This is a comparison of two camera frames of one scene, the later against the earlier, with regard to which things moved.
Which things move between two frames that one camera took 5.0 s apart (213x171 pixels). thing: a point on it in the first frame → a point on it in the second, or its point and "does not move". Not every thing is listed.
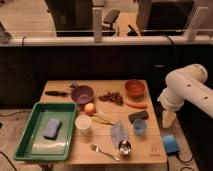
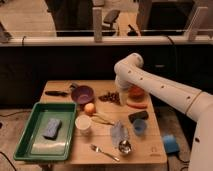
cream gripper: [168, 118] → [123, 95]
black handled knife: [58, 93] does not move
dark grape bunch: [114, 97] does not move
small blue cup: [139, 126] does not move
